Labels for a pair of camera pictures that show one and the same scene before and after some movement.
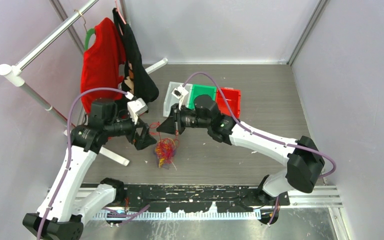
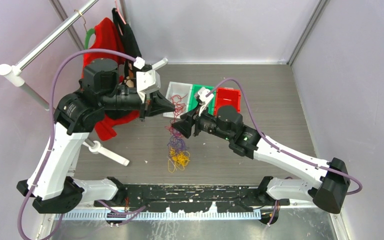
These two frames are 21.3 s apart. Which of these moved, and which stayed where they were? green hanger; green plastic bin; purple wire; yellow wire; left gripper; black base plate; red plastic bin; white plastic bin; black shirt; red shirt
Moved: yellow wire; purple wire; left gripper
Stayed: green plastic bin; red plastic bin; black base plate; green hanger; red shirt; black shirt; white plastic bin
